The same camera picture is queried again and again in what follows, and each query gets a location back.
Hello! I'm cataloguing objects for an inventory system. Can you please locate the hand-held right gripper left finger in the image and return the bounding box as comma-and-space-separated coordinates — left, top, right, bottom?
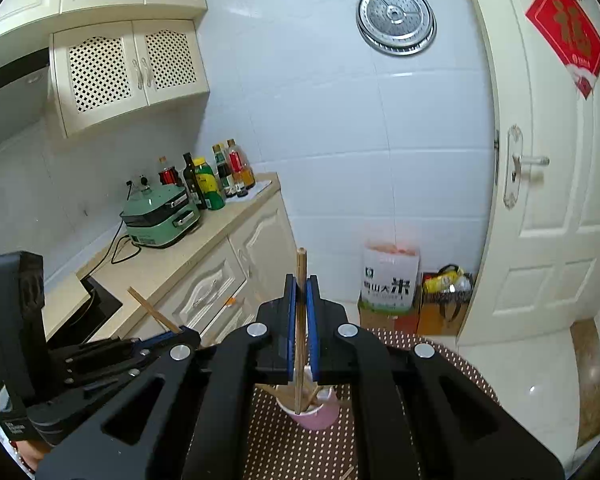
35, 273, 298, 480

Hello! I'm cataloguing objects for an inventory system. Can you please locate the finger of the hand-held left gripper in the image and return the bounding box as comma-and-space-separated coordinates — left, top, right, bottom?
66, 354, 155, 397
47, 327, 202, 362

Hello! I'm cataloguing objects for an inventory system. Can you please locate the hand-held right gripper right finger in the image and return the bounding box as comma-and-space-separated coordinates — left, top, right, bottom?
308, 274, 566, 480

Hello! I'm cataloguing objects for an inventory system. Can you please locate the wooden chopstick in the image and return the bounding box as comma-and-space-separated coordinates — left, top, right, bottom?
127, 287, 184, 335
295, 247, 309, 414
302, 384, 327, 414

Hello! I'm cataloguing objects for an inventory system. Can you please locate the pink paper cup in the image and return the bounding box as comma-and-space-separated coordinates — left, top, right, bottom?
274, 364, 340, 432

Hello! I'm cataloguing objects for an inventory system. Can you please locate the person's left hand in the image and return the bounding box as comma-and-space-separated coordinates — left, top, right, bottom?
7, 438, 48, 477

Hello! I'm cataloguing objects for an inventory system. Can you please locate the black induction cooktop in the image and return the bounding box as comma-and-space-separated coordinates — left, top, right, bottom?
47, 275, 124, 352

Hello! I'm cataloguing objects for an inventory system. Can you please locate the white rice bag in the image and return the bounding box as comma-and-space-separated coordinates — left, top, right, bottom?
358, 239, 422, 316

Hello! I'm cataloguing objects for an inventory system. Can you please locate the cream base cabinet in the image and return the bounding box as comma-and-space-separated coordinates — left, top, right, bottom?
44, 172, 302, 347

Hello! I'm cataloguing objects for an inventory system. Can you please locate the green electric cooker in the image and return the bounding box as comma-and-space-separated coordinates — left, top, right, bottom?
119, 183, 203, 250

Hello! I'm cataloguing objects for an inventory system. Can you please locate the brown cardboard box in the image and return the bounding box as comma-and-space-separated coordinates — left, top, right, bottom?
417, 272, 474, 337

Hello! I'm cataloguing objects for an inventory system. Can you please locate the yellow plastic packet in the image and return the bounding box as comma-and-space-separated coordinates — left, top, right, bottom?
422, 264, 474, 297

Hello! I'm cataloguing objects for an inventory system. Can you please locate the orange liquid bottle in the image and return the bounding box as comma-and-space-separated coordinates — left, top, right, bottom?
239, 157, 257, 191

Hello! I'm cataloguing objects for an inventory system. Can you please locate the brown polka-dot tablecloth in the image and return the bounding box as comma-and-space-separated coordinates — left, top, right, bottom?
249, 327, 502, 480

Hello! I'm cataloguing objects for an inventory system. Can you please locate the dark glass oil bottle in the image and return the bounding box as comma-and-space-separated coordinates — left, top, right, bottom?
182, 152, 209, 211

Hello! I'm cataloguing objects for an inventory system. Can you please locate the green and yellow jug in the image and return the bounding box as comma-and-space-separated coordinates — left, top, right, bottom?
194, 157, 226, 211

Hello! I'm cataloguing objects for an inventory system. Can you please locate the green label sauce bottle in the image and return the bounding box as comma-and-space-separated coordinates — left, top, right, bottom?
212, 143, 236, 199

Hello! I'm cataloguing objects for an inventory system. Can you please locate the cola bottle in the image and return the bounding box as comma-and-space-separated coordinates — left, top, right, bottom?
158, 155, 180, 187

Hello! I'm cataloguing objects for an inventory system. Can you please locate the red label bottle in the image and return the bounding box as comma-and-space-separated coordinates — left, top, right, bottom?
225, 138, 246, 192

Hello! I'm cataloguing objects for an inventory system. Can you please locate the range hood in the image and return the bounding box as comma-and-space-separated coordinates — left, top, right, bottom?
0, 47, 51, 137

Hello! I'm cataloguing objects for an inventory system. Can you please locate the white panel door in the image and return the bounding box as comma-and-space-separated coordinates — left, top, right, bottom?
457, 0, 600, 347

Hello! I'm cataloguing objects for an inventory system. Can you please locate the cream lattice door cabinet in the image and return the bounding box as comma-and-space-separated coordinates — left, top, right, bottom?
48, 18, 211, 140

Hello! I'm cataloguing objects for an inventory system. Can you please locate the round metal steamer tray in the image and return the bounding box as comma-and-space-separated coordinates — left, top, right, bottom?
355, 0, 437, 56

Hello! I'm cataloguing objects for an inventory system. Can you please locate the red paper door poster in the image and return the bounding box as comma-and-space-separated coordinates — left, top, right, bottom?
524, 0, 600, 100

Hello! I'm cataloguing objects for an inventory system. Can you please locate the black power cable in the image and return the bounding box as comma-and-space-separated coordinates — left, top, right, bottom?
110, 219, 142, 265

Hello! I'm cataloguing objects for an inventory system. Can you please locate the silver door handle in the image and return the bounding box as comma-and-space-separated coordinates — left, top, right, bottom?
502, 123, 551, 210

